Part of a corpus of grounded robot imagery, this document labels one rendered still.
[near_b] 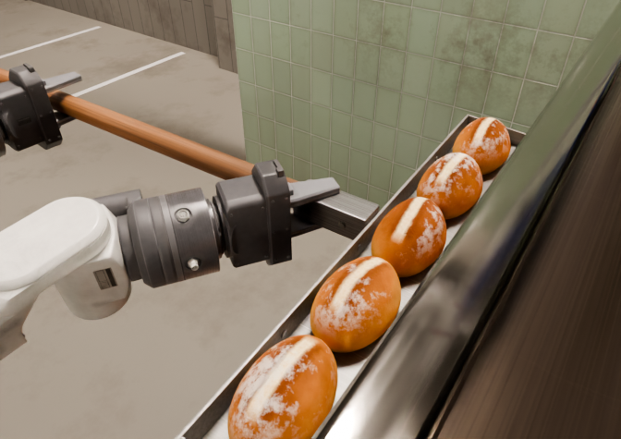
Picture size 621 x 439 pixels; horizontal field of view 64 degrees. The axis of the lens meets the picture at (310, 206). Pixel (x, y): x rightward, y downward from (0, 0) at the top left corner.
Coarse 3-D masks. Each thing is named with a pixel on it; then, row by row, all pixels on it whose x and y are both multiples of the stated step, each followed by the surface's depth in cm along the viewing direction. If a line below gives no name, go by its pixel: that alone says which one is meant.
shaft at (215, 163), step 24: (0, 72) 80; (48, 96) 74; (72, 96) 73; (96, 120) 69; (120, 120) 67; (144, 144) 65; (168, 144) 62; (192, 144) 61; (216, 168) 59; (240, 168) 57
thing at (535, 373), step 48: (576, 192) 19; (576, 240) 17; (528, 288) 15; (576, 288) 16; (528, 336) 14; (576, 336) 14; (480, 384) 13; (528, 384) 13; (576, 384) 13; (480, 432) 12; (528, 432) 12; (576, 432) 12
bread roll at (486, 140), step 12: (480, 120) 61; (492, 120) 61; (468, 132) 60; (480, 132) 59; (492, 132) 59; (504, 132) 60; (456, 144) 61; (468, 144) 59; (480, 144) 58; (492, 144) 59; (504, 144) 60; (480, 156) 58; (492, 156) 59; (504, 156) 60; (480, 168) 59; (492, 168) 60
